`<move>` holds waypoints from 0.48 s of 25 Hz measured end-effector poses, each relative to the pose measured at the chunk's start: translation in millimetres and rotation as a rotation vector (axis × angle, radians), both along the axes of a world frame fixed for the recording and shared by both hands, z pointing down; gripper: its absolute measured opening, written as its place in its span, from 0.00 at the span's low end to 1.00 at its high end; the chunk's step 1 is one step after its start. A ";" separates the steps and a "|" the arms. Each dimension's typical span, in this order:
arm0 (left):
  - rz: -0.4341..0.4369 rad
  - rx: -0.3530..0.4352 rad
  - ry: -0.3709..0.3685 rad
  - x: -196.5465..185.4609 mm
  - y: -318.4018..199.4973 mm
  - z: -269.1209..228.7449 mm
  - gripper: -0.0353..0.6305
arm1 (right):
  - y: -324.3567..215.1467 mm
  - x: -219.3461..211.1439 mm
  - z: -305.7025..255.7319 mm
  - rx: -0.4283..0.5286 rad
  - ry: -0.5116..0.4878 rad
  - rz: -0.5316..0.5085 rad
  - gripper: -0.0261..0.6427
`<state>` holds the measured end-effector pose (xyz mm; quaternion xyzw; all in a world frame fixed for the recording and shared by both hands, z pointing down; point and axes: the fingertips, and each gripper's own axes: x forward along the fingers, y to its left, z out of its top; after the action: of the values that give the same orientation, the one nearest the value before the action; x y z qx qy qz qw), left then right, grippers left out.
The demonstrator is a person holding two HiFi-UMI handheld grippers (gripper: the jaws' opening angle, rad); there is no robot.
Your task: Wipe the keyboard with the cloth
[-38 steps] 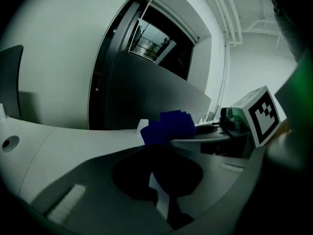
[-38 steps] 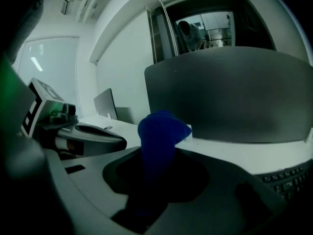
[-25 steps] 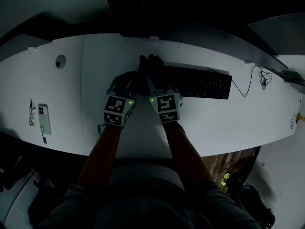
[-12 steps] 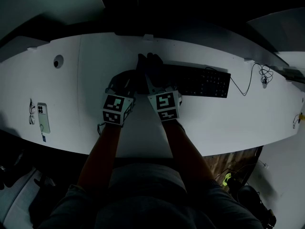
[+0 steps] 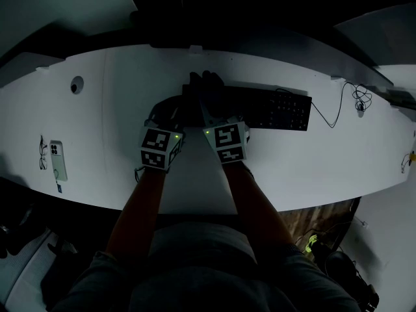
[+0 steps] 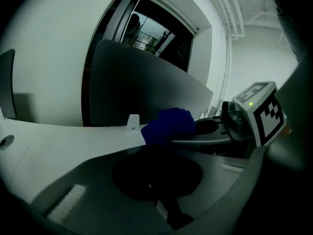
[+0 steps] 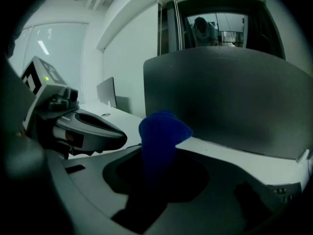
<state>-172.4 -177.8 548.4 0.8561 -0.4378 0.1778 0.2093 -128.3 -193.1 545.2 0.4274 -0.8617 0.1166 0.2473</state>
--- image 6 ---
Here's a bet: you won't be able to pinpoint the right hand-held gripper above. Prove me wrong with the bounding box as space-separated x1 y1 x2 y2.
170 81 287 147

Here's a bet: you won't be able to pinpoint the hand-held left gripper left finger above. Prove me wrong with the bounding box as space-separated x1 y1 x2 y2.
31 145 172 235

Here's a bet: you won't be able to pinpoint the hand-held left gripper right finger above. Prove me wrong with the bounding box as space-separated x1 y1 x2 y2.
170 146 268 230

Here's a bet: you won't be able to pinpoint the blue cloth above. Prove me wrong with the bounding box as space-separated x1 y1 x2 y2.
140 107 198 146

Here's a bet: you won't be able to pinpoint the person's right forearm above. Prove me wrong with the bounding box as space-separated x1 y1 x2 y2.
266 62 313 172

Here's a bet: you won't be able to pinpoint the dark glass window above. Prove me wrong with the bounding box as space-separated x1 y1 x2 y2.
82 0 196 127

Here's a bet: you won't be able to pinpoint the white ceiling pipes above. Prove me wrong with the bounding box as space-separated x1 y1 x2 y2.
210 0 282 39

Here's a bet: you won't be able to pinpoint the dark grey desk divider panel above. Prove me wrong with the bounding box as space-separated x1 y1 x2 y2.
0 48 18 119

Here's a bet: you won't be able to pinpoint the white cable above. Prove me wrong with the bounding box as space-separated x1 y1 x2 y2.
199 99 222 120

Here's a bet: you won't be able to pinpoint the white divider bracket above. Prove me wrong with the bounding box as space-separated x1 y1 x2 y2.
126 114 140 132

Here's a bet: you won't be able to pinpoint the grey desk cable grommet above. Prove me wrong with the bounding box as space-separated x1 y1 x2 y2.
0 134 15 151

